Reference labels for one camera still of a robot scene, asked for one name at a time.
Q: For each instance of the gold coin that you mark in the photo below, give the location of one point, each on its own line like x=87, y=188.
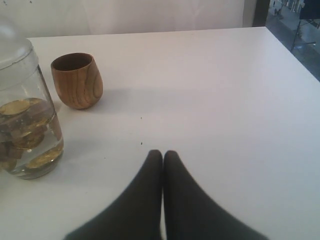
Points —
x=14, y=107

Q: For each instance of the clear plastic shaker cup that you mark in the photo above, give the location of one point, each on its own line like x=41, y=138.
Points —
x=33, y=86

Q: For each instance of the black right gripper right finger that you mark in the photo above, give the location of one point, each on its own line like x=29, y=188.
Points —
x=190, y=214

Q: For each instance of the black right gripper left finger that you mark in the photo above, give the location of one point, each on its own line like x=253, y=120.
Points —
x=136, y=213

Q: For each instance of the brown wooden cup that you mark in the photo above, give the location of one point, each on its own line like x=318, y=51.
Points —
x=77, y=80

